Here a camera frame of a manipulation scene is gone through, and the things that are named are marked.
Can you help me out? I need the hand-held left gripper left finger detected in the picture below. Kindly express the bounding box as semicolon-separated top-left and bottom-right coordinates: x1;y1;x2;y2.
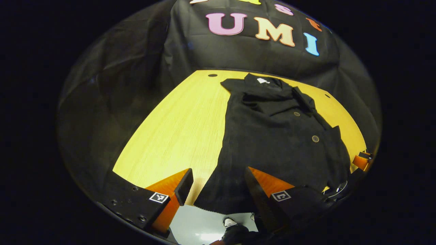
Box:
100;168;194;235

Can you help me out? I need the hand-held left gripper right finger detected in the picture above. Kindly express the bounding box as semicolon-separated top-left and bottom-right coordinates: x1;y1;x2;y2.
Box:
245;167;327;235

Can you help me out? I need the black button-up garment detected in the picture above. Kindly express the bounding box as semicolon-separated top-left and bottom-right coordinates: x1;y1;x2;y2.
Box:
193;73;351;215

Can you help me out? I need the black backdrop cloth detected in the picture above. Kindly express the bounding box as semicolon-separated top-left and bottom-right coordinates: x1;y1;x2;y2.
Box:
58;0;382;205

